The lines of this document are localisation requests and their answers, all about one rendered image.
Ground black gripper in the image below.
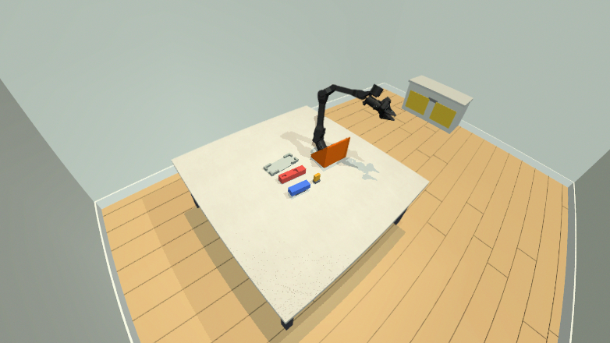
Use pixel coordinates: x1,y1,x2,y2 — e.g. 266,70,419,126
372,99,397,121

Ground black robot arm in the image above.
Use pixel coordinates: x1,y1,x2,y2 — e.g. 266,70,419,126
312,84,384,151

